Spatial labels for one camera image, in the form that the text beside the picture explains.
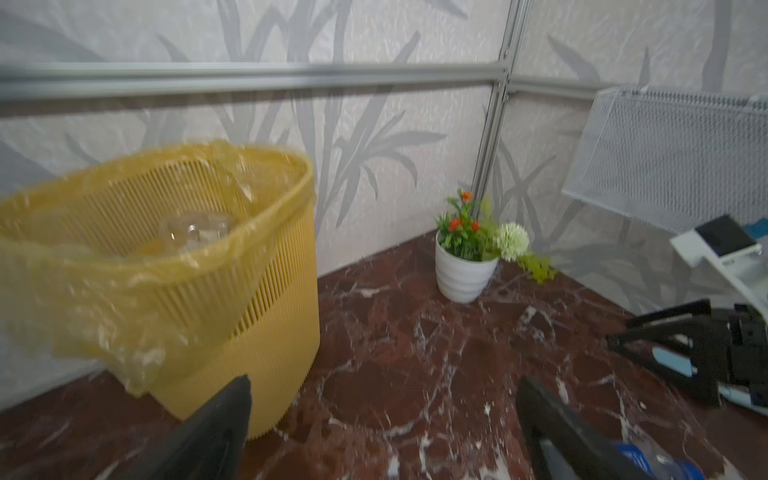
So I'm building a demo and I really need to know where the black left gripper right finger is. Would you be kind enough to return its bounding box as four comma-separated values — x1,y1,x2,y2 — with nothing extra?
516,377,650,479

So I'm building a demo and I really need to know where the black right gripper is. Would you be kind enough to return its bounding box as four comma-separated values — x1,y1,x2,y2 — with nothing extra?
606,299,767,408

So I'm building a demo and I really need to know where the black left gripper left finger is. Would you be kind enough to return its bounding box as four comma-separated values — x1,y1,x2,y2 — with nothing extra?
119,375,252,479

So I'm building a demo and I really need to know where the green soda bottle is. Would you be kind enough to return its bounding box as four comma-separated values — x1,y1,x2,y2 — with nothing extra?
159,212,236,253

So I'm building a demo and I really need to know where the yellow ribbed trash bin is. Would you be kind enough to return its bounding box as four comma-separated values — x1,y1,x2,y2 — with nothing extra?
0,140,322,441

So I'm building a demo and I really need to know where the yellow plastic bin liner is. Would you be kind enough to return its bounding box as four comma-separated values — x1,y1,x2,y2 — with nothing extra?
1,141,315,396

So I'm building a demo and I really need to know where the blue label bottle middle right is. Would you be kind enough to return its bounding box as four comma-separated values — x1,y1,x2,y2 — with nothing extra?
614,442,705,480

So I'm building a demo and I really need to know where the white flower pot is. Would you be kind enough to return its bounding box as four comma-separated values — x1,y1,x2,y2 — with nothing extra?
435,243,499,304

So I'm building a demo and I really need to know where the artificial green flowering plant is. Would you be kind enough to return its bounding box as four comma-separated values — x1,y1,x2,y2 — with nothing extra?
436,189,557,284

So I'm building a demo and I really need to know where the white wire mesh basket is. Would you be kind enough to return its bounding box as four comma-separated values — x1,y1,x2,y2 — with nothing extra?
562,86,767,233

